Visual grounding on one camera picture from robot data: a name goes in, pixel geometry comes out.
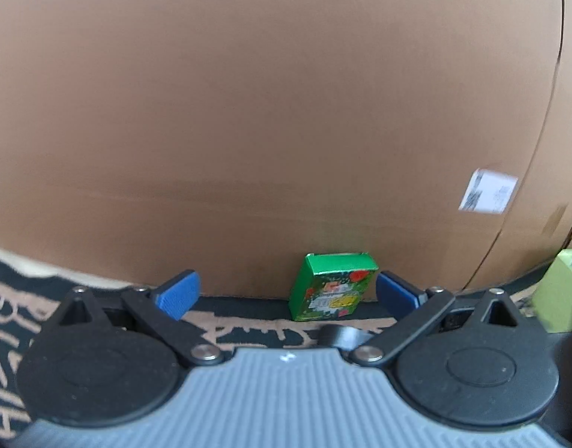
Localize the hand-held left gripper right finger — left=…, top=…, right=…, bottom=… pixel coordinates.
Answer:
left=351, top=270, right=526, bottom=367

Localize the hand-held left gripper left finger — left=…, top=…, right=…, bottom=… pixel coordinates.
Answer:
left=55, top=268, right=224, bottom=367

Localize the green fruit print box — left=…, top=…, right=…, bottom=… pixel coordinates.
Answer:
left=288, top=252, right=379, bottom=323

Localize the light green shoe box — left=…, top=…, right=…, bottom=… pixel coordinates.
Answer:
left=531, top=248, right=572, bottom=334

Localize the white shipping label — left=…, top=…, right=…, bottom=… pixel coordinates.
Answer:
left=458, top=168, right=520, bottom=215

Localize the black tan patterned cloth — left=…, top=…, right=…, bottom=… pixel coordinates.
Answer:
left=0, top=245, right=572, bottom=435

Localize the large brown cardboard box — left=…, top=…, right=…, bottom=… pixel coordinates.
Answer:
left=0, top=0, right=572, bottom=302

